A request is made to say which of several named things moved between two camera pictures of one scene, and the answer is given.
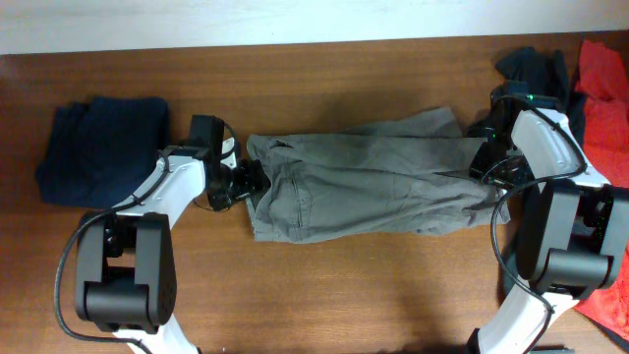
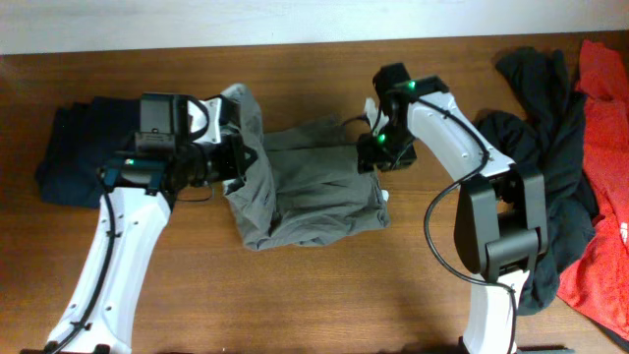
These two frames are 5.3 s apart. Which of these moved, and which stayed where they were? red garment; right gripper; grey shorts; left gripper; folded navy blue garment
Moved: right gripper; grey shorts; left gripper
Stayed: folded navy blue garment; red garment
